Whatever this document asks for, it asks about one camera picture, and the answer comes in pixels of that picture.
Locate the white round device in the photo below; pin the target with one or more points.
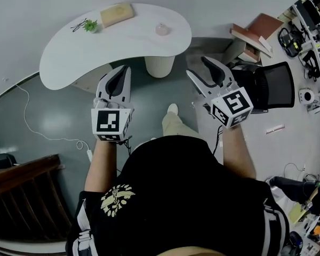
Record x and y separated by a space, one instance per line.
306 95

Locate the person's black printed shirt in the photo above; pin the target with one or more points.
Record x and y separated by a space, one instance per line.
181 196

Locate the person's beige trousers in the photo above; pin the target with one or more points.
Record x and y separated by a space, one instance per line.
176 125

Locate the small pink container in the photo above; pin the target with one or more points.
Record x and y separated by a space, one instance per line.
162 28

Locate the person's white shoe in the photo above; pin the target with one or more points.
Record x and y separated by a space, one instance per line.
172 108

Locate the black eyeglasses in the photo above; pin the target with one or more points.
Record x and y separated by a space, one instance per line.
77 25

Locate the person's left forearm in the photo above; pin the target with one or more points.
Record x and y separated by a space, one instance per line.
102 164

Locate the small green potted plant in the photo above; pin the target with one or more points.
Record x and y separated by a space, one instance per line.
90 26

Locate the beige rectangular box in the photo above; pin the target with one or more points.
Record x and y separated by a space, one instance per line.
117 14

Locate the dark wooden slatted furniture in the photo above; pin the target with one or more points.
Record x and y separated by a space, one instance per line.
24 193

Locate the black and yellow device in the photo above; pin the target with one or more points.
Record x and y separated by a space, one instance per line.
290 43

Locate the yellow paper sheet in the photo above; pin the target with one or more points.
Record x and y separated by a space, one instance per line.
297 213

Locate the white workbench with equipment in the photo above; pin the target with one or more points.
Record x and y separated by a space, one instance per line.
316 31

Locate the red and white strip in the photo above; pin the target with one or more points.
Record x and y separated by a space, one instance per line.
275 129

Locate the black mesh office chair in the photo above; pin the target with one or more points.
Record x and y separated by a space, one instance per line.
277 85

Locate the person's right forearm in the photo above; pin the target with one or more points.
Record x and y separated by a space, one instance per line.
237 153

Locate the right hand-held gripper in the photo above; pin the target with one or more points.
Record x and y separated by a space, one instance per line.
233 107

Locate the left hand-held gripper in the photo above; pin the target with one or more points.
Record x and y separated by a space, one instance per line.
108 121

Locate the white kidney-shaped table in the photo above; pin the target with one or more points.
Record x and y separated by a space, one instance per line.
138 44

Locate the white power adapter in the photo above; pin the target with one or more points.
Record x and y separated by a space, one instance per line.
90 155

